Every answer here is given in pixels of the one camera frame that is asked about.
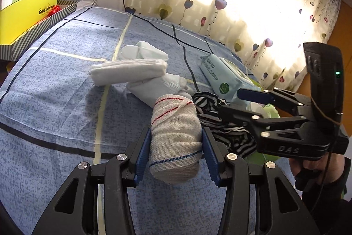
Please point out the yellow box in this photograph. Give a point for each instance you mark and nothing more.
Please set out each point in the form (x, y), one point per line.
(22, 20)

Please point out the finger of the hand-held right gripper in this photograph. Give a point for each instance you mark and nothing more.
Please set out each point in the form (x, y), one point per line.
(239, 113)
(253, 95)

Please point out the blue wet wipes pack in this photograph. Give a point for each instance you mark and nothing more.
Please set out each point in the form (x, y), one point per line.
(222, 75)

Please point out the heart print curtain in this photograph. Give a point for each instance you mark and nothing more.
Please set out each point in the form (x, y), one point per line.
(233, 3)

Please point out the white socks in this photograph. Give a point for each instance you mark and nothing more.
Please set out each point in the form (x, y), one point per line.
(129, 71)

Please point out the person's right hand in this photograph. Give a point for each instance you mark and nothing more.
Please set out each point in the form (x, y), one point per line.
(313, 166)

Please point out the person's right forearm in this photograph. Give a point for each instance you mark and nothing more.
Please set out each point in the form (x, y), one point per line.
(335, 188)

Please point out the light green sock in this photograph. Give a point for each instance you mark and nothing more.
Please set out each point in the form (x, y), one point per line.
(271, 109)

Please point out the white ribbed cuff sock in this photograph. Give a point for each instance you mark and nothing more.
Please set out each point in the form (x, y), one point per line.
(156, 89)

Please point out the white cloth with stripes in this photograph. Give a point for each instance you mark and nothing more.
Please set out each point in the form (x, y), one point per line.
(173, 136)

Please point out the black white striped box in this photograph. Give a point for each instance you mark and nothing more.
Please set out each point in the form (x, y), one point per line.
(41, 28)

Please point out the black white striped sock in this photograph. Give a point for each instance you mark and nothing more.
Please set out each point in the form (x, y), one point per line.
(231, 138)

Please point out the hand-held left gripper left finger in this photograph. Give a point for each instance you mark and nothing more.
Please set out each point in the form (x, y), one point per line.
(143, 158)

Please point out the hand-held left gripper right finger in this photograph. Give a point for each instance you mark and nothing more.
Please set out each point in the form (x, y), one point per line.
(210, 158)

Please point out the pale white sock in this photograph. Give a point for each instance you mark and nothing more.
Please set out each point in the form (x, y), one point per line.
(145, 50)

